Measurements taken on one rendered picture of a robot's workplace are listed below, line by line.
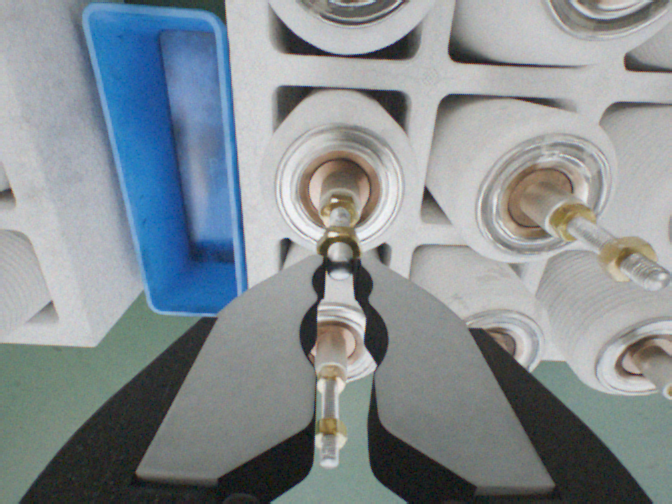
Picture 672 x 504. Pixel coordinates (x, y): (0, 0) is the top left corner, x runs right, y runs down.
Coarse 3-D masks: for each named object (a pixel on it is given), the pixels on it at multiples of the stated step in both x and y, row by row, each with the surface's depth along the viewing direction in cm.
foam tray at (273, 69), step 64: (256, 0) 23; (448, 0) 23; (256, 64) 24; (320, 64) 24; (384, 64) 24; (448, 64) 24; (512, 64) 34; (256, 128) 26; (256, 192) 29; (256, 256) 31; (384, 256) 35
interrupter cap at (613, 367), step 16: (656, 320) 25; (624, 336) 26; (640, 336) 26; (656, 336) 26; (608, 352) 26; (624, 352) 27; (608, 368) 27; (624, 368) 28; (608, 384) 28; (624, 384) 28; (640, 384) 28
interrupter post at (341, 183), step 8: (328, 176) 21; (336, 176) 20; (344, 176) 20; (328, 184) 19; (336, 184) 19; (344, 184) 19; (352, 184) 19; (320, 192) 20; (328, 192) 18; (336, 192) 18; (344, 192) 18; (352, 192) 18; (320, 200) 18; (320, 208) 19; (360, 208) 19; (320, 216) 19
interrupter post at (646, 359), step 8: (640, 352) 27; (648, 352) 26; (656, 352) 26; (664, 352) 26; (632, 360) 27; (640, 360) 27; (648, 360) 26; (656, 360) 26; (664, 360) 25; (640, 368) 27; (648, 368) 26; (656, 368) 25; (664, 368) 25; (648, 376) 26; (656, 376) 25; (664, 376) 25; (656, 384) 25; (664, 384) 25; (664, 392) 25
